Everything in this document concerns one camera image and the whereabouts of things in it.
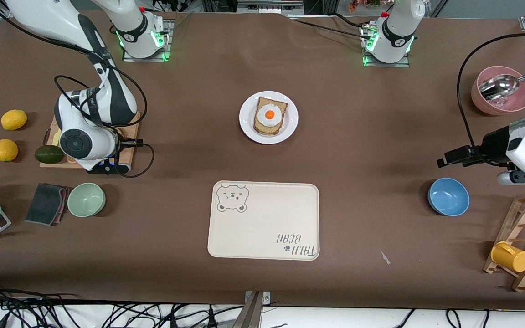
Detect pink bowl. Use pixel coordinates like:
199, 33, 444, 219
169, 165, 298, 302
471, 66, 525, 116

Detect white round plate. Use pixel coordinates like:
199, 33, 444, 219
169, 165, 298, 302
239, 91, 299, 145

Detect yellow cup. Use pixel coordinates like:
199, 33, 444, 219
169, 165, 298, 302
491, 241, 525, 273

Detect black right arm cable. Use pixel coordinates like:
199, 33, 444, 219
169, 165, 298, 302
0, 14, 154, 178

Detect yellow lemon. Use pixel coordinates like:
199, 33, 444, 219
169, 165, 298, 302
0, 138, 19, 162
1, 109, 28, 131

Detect brown toasted bread slice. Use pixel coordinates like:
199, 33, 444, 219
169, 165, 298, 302
253, 96, 289, 136

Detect pink cloth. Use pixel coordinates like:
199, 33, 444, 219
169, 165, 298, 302
57, 186, 72, 224

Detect aluminium camera mount post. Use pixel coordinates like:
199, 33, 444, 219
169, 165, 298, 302
233, 291, 272, 328

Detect grey folded cloth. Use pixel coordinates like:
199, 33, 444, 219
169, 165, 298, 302
25, 183, 69, 226

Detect mint green bowl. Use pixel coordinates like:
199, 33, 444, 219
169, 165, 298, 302
67, 182, 106, 218

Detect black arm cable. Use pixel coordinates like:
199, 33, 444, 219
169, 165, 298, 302
456, 32, 525, 149
0, 14, 154, 178

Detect cream bear print tray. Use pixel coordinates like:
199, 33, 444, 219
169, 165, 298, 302
207, 180, 320, 261

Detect white cheese slice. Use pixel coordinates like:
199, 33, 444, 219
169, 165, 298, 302
258, 104, 284, 128

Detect grey metal fixture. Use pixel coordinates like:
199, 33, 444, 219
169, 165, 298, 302
237, 0, 305, 18

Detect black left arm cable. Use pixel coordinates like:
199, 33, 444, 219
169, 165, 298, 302
456, 32, 525, 149

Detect metal ladle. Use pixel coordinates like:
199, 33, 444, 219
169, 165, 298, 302
479, 74, 525, 101

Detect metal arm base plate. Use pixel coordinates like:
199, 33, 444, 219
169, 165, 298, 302
361, 25, 411, 68
122, 19, 172, 62

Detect wooden cup rack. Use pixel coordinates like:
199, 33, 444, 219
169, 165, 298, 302
482, 192, 525, 292

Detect tangled black cables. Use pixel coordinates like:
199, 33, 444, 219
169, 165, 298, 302
0, 282, 245, 328

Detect blue bowl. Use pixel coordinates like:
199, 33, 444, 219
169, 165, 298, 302
428, 178, 470, 217

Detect green avocado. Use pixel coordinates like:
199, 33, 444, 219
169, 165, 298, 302
35, 145, 65, 164

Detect wooden cutting board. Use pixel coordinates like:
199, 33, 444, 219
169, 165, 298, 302
40, 112, 141, 170

